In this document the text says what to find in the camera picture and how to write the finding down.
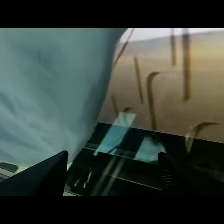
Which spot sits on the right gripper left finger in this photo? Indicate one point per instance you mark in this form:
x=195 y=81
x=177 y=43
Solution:
x=40 y=176

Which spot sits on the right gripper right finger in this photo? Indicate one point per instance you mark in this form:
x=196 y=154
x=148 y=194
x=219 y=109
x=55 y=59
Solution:
x=190 y=175

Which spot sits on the light blue garment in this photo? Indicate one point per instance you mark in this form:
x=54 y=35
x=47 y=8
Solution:
x=50 y=93

